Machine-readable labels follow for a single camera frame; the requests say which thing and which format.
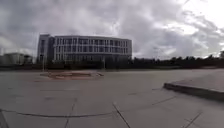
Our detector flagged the grey paved plaza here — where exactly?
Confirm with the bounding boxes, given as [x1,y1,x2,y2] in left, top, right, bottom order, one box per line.
[0,68,224,128]

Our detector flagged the large grey glass-fronted building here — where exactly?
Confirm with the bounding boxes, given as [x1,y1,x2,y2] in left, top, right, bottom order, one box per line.
[36,33,133,65]

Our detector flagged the row of dark trees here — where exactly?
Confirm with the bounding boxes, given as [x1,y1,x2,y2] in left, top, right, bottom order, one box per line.
[0,50,224,71]

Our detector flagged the pole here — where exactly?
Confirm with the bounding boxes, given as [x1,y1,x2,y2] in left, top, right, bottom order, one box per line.
[40,54,45,72]

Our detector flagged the raised stone platform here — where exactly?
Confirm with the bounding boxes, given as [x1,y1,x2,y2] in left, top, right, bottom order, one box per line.
[162,72,224,102]

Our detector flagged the low building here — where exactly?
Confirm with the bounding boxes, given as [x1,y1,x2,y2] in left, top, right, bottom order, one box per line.
[0,52,34,66]

